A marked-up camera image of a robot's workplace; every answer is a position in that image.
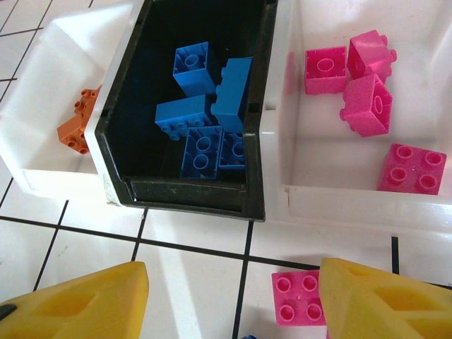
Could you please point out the pink lego brick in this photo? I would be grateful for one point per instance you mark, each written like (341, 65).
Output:
(296, 296)
(411, 169)
(370, 53)
(369, 106)
(325, 70)

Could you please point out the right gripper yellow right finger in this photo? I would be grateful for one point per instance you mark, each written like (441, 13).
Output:
(388, 307)

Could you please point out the orange lego brick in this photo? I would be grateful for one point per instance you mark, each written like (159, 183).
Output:
(72, 136)
(86, 102)

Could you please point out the long blue lego brick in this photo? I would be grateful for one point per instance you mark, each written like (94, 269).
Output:
(183, 118)

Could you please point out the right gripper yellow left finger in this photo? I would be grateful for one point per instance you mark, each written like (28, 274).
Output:
(70, 307)

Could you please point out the white plastic bin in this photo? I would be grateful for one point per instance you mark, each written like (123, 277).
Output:
(318, 159)
(35, 106)

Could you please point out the black plastic bin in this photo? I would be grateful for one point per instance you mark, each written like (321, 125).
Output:
(141, 106)

